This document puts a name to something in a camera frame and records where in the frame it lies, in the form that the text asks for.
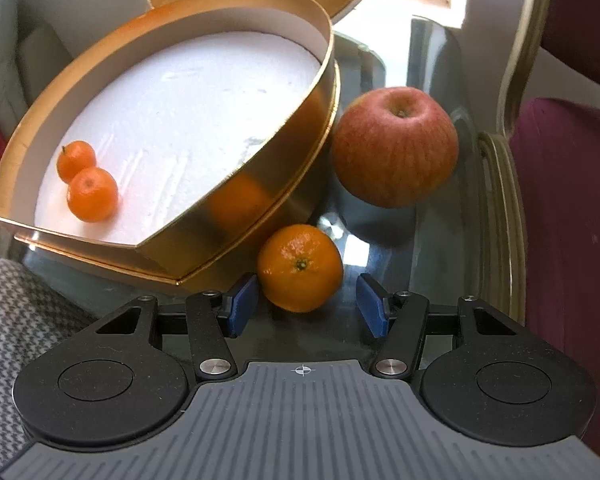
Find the glass desktop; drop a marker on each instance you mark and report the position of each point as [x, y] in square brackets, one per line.
[430, 240]

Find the dark red gold-framed chair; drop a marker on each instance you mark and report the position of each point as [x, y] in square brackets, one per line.
[570, 185]

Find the grey houndstooth cloth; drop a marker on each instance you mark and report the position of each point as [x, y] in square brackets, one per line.
[20, 340]

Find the gold heart-shaped box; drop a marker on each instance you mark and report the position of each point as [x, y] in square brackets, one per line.
[200, 110]

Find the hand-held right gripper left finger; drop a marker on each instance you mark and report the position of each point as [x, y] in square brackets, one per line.
[241, 305]

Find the beige sofa cushion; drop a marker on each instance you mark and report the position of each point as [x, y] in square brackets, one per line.
[35, 25]

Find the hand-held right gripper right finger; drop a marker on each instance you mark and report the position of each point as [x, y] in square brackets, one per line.
[372, 305]

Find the mandarin with green stem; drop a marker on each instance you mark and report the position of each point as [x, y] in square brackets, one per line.
[300, 267]

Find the small mandarin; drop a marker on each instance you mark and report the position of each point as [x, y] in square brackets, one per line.
[93, 194]
[75, 160]

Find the red apple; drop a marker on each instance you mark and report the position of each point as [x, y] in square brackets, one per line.
[394, 147]

